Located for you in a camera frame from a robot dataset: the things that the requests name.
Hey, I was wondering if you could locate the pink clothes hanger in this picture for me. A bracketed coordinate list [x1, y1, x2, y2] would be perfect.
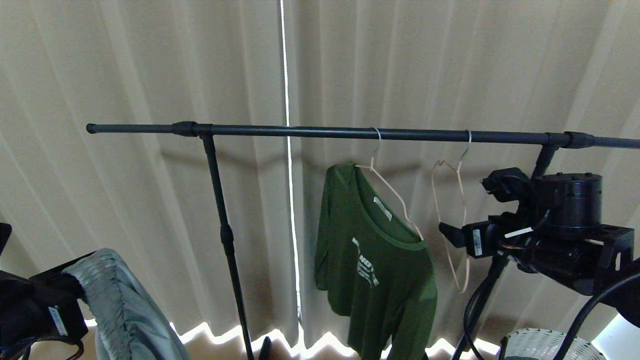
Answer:
[431, 131, 472, 295]
[355, 127, 425, 242]

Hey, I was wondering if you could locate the white laundry basket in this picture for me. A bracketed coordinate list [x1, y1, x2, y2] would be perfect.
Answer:
[497, 327, 609, 360]

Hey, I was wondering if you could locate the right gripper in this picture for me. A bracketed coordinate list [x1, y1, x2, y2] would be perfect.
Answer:
[438, 214, 600, 296]

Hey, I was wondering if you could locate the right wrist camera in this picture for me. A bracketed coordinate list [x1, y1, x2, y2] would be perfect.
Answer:
[481, 167, 536, 222]

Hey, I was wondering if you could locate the black clothes rack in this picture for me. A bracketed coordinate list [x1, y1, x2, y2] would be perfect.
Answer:
[86, 121, 640, 360]

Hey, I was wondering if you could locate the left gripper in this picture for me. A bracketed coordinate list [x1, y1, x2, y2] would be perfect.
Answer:
[0, 270, 90, 352]

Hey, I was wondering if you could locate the pale grey garment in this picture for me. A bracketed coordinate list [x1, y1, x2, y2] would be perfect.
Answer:
[62, 248, 191, 360]

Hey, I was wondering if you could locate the green long-sleeved shirt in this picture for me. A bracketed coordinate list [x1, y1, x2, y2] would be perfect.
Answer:
[314, 163, 439, 360]

